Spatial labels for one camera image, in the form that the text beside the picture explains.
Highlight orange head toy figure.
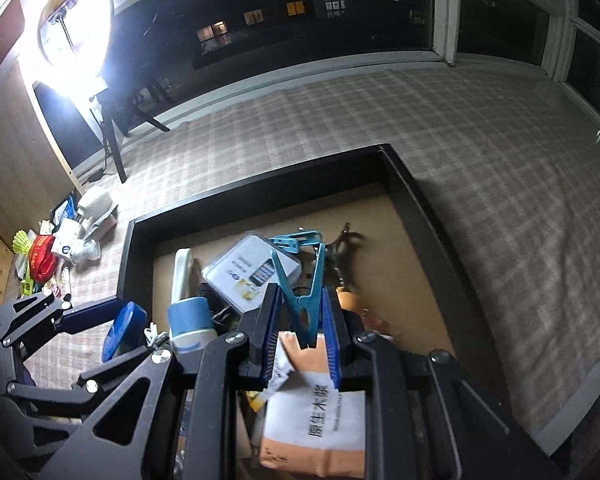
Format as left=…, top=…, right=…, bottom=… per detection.
left=336, top=286, right=389, bottom=335

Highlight grey clear card box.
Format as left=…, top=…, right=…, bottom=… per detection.
left=202, top=233, right=302, bottom=314

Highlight blue round lid container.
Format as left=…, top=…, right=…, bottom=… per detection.
left=102, top=301, right=147, bottom=363

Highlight light blue clothespin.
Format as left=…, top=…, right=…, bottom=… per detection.
left=271, top=242, right=326, bottom=349

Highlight white bottle blue cap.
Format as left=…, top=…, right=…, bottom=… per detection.
left=166, top=297, right=218, bottom=354

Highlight orange white tissue pack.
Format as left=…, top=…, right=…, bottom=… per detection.
left=259, top=332, right=365, bottom=479

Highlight metal keyring clips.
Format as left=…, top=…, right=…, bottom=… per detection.
left=325, top=222, right=365, bottom=289

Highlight white shoehorn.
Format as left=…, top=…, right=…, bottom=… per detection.
left=171, top=248, right=194, bottom=304

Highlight red fabric bag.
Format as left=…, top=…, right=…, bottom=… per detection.
left=29, top=235, right=58, bottom=285

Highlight white crumpled plastic bag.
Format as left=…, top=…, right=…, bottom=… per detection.
left=70, top=240, right=102, bottom=266

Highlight black storage box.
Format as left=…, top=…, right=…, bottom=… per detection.
left=115, top=143, right=512, bottom=480

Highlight white tissue packet blue logo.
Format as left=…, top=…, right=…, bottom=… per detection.
left=52, top=219, right=83, bottom=260

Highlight yellow green shuttlecock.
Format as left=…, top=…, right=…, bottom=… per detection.
left=12, top=230, right=36, bottom=256

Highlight white power adapter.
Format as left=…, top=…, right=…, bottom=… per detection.
left=78, top=186, right=116, bottom=220

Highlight wooden cabinet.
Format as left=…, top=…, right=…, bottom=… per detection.
left=0, top=49, right=84, bottom=244

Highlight ring light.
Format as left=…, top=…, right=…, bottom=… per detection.
left=19, top=0, right=114, bottom=101

